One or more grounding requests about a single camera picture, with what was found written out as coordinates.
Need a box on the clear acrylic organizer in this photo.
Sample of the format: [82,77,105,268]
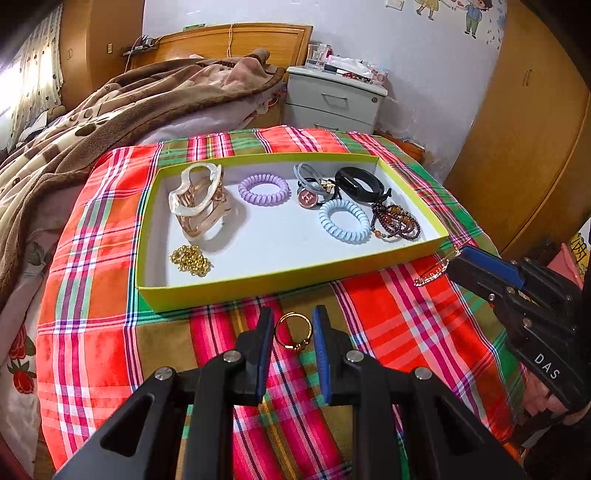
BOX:
[305,43,333,69]

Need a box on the dark beaded bracelet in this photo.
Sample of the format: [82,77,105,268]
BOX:
[369,203,422,243]

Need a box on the red plaid cloth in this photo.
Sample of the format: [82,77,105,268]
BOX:
[36,127,532,480]

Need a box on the brown paw print blanket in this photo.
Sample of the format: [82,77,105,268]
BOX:
[0,55,287,310]

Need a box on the yellow-green cardboard box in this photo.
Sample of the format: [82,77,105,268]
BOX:
[135,153,450,315]

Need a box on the large wooden wardrobe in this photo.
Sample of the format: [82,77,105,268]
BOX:
[443,0,591,259]

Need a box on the grey hair tie with charm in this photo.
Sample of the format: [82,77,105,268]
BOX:
[294,162,342,209]

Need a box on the yellow printed packet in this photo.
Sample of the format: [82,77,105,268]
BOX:
[568,222,591,278]

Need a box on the pink plastic object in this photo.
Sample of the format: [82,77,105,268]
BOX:
[549,240,583,287]

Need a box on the grey nightstand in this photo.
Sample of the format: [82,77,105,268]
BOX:
[283,65,389,136]

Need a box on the window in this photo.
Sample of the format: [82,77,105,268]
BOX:
[0,28,28,139]

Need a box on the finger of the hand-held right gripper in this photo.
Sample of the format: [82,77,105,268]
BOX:
[449,256,513,304]
[462,246,527,289]

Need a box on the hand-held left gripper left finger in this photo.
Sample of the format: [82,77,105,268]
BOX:
[53,306,276,480]

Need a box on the purple coil hair tie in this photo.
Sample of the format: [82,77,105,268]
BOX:
[239,174,289,206]

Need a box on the gold bead chain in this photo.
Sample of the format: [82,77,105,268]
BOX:
[168,244,214,278]

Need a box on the blue coil hair tie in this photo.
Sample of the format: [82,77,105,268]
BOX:
[318,199,370,243]

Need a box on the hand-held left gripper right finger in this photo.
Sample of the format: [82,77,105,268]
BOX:
[311,305,527,480]

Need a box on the cartoon wall poster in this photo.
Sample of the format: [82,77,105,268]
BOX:
[385,0,509,47]

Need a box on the pile of small packets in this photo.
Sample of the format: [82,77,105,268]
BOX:
[325,54,389,85]

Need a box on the black wrist band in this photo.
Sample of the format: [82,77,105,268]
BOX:
[335,167,393,204]

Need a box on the tall wooden cabinet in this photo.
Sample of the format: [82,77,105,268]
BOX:
[60,0,146,112]

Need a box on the clear gold hair claw clip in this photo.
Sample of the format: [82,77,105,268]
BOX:
[168,161,238,241]

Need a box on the gold ring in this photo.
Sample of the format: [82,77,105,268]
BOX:
[274,313,315,354]

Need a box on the orange box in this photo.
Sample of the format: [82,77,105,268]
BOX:
[379,131,430,163]

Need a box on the power strip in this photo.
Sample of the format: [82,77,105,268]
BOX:
[122,37,160,56]

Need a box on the person's right hand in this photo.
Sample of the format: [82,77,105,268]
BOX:
[519,364,591,432]

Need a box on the spotted curtain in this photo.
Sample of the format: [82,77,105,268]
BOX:
[9,4,65,139]

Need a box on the wooden bed headboard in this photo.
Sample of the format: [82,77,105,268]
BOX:
[129,24,315,75]

